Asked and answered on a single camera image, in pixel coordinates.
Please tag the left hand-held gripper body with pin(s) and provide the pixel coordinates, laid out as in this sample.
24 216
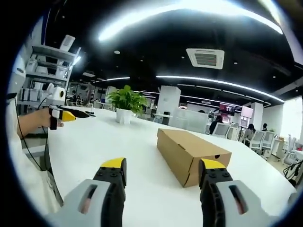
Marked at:
56 97

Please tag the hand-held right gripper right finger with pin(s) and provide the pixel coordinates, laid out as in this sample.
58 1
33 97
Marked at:
227 201

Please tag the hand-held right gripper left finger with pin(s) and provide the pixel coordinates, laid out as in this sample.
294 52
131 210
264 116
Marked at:
94 201

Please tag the brown cardboard shoe box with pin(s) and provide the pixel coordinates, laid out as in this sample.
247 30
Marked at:
187 151

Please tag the person's left hand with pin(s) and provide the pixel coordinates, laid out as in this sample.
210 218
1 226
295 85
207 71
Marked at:
43 118

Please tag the grey metal storage shelf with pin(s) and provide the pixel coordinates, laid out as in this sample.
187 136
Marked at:
45 71

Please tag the green potted plant white pot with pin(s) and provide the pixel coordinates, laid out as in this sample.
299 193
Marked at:
125 101

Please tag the white device on shelf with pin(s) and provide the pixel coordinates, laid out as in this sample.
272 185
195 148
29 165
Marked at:
67 42

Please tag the person's white shirt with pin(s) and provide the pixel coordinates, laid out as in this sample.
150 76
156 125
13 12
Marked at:
26 170

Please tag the white mesh office chair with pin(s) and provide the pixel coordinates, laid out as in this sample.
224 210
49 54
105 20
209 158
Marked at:
222 130
258 140
270 142

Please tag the translucent desk partition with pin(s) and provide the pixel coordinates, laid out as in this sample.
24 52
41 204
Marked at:
189 120

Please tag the white square pillar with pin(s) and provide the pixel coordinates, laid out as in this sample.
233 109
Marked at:
168 101

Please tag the long ceiling light strip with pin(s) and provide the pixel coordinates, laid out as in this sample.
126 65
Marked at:
225 84
165 13

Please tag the white ceiling air conditioner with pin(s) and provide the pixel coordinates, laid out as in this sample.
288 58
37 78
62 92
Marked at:
205 58

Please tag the pink wall screen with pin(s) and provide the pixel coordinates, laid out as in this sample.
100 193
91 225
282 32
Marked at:
246 112

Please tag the dark wall screen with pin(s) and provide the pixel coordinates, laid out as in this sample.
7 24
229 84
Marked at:
227 109

